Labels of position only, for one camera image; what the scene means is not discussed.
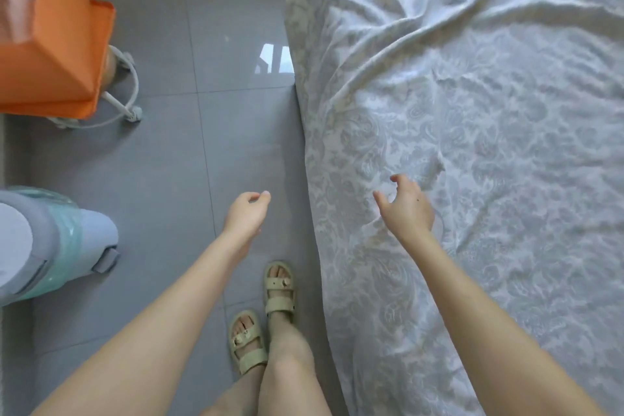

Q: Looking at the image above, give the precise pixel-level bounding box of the white teal cylindrical appliance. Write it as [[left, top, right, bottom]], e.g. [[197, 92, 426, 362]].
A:
[[0, 188, 121, 308]]

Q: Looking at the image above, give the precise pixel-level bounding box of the person's right forearm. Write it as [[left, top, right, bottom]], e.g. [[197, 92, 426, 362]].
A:
[[407, 230, 605, 416]]

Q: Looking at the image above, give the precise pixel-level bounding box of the person's right leg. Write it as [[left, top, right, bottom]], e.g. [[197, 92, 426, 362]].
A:
[[255, 313, 332, 416]]

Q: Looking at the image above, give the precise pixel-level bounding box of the person's beige sandal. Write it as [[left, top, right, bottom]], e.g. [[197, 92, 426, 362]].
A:
[[263, 261, 297, 324], [227, 309, 270, 376]]

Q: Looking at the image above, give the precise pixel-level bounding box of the person's right beige sandal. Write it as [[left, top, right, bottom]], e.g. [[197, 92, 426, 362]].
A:
[[263, 261, 297, 324]]

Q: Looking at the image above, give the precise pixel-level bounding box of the white ring stand with casters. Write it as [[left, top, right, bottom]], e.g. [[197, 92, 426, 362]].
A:
[[46, 44, 144, 131]]

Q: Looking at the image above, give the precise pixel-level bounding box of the person's left leg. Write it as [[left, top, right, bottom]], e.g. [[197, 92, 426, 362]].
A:
[[200, 361, 267, 416]]

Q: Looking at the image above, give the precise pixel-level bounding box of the white floral bed sheet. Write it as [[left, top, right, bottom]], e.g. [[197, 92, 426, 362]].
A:
[[284, 0, 624, 416]]

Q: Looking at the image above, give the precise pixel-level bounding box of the person's left beige sandal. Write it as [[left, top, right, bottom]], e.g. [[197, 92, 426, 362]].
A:
[[227, 309, 270, 376]]

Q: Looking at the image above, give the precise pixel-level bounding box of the person's right hand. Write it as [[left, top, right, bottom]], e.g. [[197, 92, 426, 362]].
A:
[[372, 173, 436, 246]]

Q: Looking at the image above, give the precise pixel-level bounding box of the person's left forearm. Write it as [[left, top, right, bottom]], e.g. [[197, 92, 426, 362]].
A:
[[31, 230, 250, 416]]

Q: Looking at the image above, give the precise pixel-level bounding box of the person's leg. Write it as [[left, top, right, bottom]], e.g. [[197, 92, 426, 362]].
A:
[[200, 361, 267, 416], [255, 313, 332, 416]]

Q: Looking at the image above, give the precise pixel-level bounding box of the person's left hand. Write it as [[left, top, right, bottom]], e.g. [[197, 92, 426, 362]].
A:
[[222, 190, 272, 255]]

